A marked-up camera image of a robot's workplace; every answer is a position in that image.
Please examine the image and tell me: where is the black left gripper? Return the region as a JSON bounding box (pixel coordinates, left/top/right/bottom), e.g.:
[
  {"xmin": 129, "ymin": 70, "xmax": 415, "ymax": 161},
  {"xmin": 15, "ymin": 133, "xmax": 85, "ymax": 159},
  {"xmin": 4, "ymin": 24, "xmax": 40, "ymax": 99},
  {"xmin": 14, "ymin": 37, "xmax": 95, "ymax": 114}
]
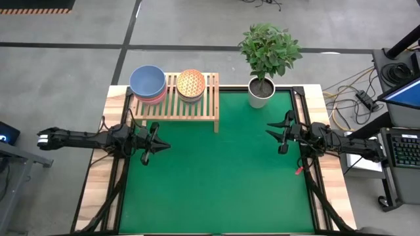
[{"xmin": 130, "ymin": 121, "xmax": 172, "ymax": 155}]

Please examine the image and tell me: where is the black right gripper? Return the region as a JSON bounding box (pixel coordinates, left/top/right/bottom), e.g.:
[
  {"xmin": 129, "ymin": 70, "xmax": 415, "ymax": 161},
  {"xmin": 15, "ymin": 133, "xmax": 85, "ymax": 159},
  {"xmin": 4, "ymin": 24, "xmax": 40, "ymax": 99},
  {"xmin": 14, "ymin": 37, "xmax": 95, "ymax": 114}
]
[{"xmin": 265, "ymin": 110, "xmax": 313, "ymax": 146}]

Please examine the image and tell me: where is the plain pink bowl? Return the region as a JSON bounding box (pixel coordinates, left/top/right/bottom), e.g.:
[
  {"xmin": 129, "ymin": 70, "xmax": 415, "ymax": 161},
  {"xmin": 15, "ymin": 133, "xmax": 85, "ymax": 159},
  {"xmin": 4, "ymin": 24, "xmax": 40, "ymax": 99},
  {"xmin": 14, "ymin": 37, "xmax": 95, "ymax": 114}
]
[{"xmin": 139, "ymin": 98, "xmax": 165, "ymax": 107}]

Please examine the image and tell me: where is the plain coral red bowl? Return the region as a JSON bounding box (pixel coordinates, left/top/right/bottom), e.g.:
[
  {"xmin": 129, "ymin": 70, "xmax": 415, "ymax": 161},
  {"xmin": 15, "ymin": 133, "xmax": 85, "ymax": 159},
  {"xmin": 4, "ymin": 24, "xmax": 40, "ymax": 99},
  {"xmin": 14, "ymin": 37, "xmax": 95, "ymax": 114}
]
[{"xmin": 134, "ymin": 91, "xmax": 167, "ymax": 103}]

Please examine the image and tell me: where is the plain grey-blue bowl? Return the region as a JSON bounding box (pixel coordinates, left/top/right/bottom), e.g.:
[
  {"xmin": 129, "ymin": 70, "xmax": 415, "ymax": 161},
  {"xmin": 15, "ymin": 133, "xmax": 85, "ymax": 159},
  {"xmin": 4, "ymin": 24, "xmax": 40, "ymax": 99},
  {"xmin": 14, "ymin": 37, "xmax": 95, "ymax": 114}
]
[{"xmin": 129, "ymin": 64, "xmax": 167, "ymax": 98}]

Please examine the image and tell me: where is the orange bowl teal star exterior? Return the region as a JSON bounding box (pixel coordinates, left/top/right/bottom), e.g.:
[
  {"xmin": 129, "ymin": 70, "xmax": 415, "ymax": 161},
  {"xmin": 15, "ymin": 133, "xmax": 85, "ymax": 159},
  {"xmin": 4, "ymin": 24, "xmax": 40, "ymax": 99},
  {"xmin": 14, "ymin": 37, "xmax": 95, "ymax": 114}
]
[{"xmin": 176, "ymin": 68, "xmax": 207, "ymax": 98}]

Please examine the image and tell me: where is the wooden slatted shelf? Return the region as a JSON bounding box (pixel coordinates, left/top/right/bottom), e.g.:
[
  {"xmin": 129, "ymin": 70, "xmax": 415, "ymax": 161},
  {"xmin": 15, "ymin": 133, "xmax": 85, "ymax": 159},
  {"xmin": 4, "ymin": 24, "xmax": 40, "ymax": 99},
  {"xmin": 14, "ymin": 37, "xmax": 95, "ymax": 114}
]
[{"xmin": 130, "ymin": 71, "xmax": 221, "ymax": 134}]

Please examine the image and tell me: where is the green table mat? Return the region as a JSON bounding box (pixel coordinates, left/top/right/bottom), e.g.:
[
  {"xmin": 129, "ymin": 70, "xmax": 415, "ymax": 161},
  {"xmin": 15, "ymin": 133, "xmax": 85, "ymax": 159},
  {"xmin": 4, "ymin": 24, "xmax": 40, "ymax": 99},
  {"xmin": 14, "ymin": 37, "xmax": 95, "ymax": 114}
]
[{"xmin": 118, "ymin": 90, "xmax": 316, "ymax": 234}]

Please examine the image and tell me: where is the green plant in white pot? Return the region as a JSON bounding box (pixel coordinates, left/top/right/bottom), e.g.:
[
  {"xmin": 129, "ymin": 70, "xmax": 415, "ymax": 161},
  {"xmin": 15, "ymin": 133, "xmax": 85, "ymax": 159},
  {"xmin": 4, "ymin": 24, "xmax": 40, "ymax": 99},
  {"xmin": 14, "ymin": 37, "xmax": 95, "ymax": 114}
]
[{"xmin": 238, "ymin": 22, "xmax": 305, "ymax": 109}]

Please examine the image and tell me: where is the black power strip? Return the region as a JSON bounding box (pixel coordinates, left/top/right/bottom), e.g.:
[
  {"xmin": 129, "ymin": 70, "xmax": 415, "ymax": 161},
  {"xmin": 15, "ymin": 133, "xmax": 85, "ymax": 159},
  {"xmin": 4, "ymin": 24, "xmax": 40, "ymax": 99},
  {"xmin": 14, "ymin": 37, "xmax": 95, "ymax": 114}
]
[{"xmin": 355, "ymin": 90, "xmax": 381, "ymax": 113}]

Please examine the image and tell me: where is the black diagonal bar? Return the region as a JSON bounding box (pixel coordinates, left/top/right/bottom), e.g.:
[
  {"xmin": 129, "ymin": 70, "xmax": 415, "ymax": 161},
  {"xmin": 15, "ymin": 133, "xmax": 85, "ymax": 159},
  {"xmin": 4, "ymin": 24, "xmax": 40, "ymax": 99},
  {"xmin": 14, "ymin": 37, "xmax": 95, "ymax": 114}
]
[{"xmin": 352, "ymin": 113, "xmax": 393, "ymax": 140}]

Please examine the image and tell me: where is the white paper sheet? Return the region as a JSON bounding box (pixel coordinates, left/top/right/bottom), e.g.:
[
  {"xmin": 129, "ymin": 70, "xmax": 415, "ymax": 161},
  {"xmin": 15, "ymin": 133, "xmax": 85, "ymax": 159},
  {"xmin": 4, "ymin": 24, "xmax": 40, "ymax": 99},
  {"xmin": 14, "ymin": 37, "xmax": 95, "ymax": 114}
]
[{"xmin": 346, "ymin": 152, "xmax": 384, "ymax": 173}]

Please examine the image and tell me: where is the backlit black keyboard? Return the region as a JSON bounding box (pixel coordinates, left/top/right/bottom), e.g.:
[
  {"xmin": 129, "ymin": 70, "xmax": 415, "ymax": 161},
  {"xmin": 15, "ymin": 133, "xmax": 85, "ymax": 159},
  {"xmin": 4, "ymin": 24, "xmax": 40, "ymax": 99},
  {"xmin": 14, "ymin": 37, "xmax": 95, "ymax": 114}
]
[{"xmin": 387, "ymin": 132, "xmax": 420, "ymax": 170}]

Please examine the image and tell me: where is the monitor with blue screen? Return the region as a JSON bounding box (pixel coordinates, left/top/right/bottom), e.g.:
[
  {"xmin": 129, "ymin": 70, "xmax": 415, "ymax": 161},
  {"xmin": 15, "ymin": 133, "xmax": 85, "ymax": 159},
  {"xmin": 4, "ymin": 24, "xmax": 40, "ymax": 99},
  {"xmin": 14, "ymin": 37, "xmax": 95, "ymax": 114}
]
[{"xmin": 377, "ymin": 77, "xmax": 420, "ymax": 111}]

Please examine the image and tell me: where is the grey equipment cart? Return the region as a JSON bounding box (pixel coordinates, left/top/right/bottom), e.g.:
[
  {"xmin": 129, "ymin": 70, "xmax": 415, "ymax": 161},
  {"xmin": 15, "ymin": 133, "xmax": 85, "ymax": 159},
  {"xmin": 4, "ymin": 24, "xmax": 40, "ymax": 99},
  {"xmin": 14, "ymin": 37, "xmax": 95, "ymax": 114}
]
[{"xmin": 372, "ymin": 47, "xmax": 420, "ymax": 212}]

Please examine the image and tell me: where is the grey metal desk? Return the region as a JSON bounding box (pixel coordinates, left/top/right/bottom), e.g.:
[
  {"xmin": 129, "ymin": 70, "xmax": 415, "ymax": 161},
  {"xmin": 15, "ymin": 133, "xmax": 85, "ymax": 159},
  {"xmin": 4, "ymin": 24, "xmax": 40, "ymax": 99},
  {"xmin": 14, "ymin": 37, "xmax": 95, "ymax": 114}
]
[{"xmin": 0, "ymin": 140, "xmax": 55, "ymax": 235}]

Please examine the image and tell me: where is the black pole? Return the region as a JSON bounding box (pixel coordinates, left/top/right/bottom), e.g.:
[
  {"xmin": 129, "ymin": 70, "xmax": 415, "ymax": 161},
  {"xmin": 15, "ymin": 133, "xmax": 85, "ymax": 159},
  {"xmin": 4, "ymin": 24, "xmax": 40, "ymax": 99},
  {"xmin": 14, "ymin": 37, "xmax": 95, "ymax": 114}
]
[{"xmin": 387, "ymin": 24, "xmax": 420, "ymax": 60}]

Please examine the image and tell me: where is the black device with light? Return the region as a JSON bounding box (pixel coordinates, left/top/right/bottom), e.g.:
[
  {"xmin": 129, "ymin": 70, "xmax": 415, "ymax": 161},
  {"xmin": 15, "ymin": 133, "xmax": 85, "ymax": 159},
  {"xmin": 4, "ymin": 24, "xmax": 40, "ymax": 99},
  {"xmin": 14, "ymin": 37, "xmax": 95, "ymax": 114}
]
[{"xmin": 0, "ymin": 121, "xmax": 21, "ymax": 147}]

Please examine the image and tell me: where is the hazard striped black mat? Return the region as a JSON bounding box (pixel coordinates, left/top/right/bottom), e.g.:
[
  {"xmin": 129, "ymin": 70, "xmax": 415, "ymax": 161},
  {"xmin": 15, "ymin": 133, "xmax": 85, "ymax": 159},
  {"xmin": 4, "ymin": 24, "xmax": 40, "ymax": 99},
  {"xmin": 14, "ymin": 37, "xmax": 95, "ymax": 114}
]
[{"xmin": 0, "ymin": 0, "xmax": 76, "ymax": 15}]

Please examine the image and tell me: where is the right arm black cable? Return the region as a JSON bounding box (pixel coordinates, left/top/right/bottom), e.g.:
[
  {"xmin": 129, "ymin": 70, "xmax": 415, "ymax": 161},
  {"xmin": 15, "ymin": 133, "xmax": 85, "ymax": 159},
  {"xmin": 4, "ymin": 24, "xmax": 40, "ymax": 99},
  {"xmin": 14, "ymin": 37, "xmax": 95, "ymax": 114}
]
[{"xmin": 295, "ymin": 137, "xmax": 332, "ymax": 170}]

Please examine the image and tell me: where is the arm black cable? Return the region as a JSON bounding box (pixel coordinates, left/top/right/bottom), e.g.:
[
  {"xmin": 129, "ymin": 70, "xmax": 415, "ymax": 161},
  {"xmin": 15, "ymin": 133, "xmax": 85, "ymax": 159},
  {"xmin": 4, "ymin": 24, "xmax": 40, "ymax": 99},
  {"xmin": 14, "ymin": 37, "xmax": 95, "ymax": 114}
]
[
  {"xmin": 98, "ymin": 107, "xmax": 137, "ymax": 155},
  {"xmin": 295, "ymin": 137, "xmax": 332, "ymax": 170}
]

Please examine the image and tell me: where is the black metal table frame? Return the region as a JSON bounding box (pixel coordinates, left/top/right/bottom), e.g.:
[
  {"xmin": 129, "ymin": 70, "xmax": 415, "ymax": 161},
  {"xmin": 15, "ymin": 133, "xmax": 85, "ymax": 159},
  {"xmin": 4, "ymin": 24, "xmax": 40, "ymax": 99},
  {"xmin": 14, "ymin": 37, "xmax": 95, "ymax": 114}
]
[{"xmin": 70, "ymin": 85, "xmax": 358, "ymax": 236}]

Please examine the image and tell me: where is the yellow floor cable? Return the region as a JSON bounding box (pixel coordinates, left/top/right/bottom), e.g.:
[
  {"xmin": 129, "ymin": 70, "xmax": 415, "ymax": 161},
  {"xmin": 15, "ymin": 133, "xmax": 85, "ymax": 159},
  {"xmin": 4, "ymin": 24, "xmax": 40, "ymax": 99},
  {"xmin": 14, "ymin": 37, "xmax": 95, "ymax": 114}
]
[{"xmin": 323, "ymin": 67, "xmax": 377, "ymax": 132}]

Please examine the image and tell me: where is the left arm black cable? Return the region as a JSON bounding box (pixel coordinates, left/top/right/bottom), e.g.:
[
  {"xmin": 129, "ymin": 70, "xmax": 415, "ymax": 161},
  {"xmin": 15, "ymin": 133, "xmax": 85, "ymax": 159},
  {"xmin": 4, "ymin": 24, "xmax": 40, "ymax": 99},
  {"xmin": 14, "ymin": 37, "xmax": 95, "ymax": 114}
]
[{"xmin": 98, "ymin": 107, "xmax": 137, "ymax": 155}]

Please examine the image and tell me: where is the black floor cable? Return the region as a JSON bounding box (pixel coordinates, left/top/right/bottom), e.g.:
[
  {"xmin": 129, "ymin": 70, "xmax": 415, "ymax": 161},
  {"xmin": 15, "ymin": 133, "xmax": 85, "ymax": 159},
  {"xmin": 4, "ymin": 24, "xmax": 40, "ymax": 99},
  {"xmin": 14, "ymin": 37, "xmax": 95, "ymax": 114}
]
[{"xmin": 327, "ymin": 68, "xmax": 381, "ymax": 127}]

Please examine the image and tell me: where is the coiled black cable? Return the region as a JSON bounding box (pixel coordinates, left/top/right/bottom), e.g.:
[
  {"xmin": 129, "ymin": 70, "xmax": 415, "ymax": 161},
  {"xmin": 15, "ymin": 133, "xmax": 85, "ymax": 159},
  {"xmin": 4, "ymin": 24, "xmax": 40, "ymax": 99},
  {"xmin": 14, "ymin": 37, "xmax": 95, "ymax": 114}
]
[{"xmin": 381, "ymin": 62, "xmax": 413, "ymax": 87}]

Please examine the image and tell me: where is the black cable bundle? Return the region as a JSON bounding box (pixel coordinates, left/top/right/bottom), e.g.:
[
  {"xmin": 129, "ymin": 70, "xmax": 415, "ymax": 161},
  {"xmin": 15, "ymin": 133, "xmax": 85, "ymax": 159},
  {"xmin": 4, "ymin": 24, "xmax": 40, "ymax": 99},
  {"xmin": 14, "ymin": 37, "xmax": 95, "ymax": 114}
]
[{"xmin": 241, "ymin": 0, "xmax": 284, "ymax": 12}]

